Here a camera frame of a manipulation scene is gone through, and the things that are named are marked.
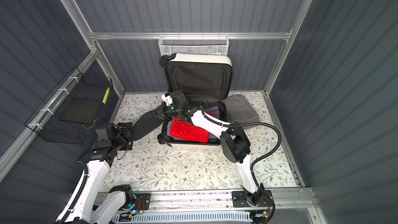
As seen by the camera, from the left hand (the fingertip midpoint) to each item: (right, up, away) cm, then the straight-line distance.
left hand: (132, 128), depth 79 cm
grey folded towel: (+61, +9, +26) cm, 67 cm away
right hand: (+10, +7, -2) cm, 12 cm away
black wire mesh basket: (-27, +12, -3) cm, 30 cm away
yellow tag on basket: (-16, +16, +4) cm, 23 cm away
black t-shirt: (+7, +3, 0) cm, 8 cm away
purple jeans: (+44, +9, +20) cm, 49 cm away
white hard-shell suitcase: (+38, +27, +9) cm, 48 cm away
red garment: (+23, -2, +12) cm, 26 cm away
